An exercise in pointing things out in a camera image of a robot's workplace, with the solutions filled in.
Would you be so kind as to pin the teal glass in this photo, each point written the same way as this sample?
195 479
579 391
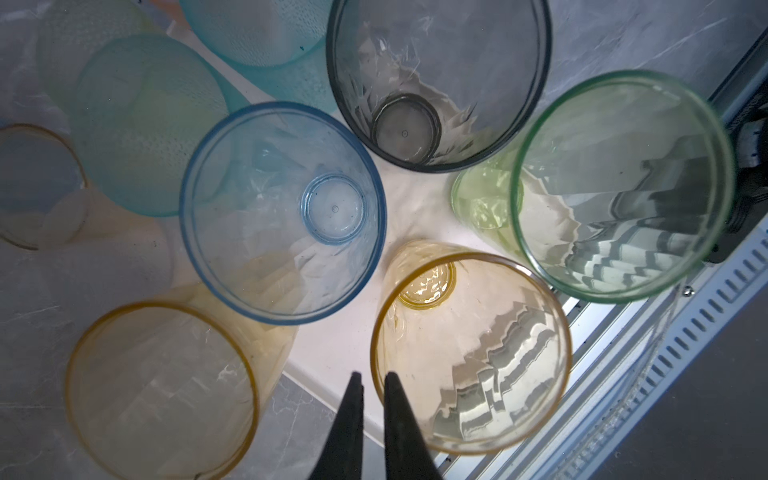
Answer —
277 45
142 105

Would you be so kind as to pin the tall yellow glass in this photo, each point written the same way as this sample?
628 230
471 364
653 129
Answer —
478 341
173 387

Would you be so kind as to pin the tall green glass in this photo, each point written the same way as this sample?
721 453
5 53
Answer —
614 193

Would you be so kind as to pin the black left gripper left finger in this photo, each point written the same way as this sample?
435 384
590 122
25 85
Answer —
342 455

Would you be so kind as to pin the small yellow glass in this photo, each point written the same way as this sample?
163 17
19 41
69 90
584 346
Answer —
39 168

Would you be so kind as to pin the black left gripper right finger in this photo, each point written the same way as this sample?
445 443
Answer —
406 454

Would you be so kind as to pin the tall blue glass front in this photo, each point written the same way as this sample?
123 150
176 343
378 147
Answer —
283 213

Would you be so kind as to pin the tall yellow glass front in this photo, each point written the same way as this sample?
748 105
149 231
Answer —
173 387

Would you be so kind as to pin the small green glass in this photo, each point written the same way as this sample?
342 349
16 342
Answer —
71 31

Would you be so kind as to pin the tall dark grey glass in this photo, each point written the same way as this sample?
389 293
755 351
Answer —
438 86

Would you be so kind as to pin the teal glass front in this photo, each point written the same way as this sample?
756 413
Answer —
142 105

